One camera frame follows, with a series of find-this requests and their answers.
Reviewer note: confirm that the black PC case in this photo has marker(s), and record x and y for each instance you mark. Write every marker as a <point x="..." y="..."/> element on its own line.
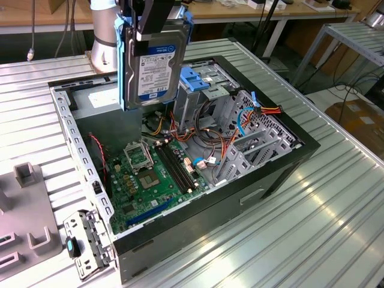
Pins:
<point x="210" y="216"/>

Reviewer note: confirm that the white box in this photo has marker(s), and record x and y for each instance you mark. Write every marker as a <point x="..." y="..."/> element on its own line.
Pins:
<point x="255" y="3"/>

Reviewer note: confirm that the black case fan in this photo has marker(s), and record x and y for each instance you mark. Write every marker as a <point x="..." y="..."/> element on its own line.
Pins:
<point x="94" y="159"/>

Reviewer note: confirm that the hard disk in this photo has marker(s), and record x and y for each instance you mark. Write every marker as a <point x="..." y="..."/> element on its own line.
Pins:
<point x="156" y="75"/>

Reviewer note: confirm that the metal optical drive cage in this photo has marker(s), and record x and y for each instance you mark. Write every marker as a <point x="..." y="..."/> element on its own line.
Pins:
<point x="192" y="105"/>

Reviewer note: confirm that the grey parts rack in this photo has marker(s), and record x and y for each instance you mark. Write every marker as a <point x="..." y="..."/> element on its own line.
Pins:
<point x="27" y="210"/>

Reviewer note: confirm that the black latch with blue tab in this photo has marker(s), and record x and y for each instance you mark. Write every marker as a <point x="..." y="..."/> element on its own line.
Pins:
<point x="70" y="246"/>

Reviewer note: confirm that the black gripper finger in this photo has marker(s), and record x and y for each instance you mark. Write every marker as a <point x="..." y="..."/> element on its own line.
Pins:
<point x="156" y="15"/>

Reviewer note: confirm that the metal disk bay cage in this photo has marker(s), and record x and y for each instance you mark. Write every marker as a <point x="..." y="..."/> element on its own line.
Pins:
<point x="271" y="127"/>

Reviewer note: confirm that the grey power supply unit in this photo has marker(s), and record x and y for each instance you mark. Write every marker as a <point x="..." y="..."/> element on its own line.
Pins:
<point x="102" y="129"/>

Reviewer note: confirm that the wooden desk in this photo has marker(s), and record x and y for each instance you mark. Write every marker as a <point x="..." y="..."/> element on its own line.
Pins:
<point x="228" y="12"/>

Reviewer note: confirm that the green motherboard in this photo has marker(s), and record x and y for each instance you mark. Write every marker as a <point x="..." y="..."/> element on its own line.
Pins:
<point x="141" y="205"/>

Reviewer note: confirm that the metal slot retention bracket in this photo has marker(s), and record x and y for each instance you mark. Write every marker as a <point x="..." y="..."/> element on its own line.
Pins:
<point x="75" y="222"/>

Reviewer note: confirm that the CPU socket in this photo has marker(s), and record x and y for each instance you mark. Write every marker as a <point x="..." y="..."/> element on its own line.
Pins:
<point x="150" y="180"/>

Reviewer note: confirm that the blue expansion slot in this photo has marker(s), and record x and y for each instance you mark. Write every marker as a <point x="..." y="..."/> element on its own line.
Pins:
<point x="150" y="211"/>

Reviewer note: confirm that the cardboard box with labels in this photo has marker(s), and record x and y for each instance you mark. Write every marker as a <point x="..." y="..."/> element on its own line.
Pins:
<point x="360" y="120"/>

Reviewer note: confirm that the silver metal cylinder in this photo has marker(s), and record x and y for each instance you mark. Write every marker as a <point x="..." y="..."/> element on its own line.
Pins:
<point x="375" y="19"/>

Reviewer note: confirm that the blue plastic drive bracket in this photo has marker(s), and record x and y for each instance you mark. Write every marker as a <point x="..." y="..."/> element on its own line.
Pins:
<point x="193" y="79"/>

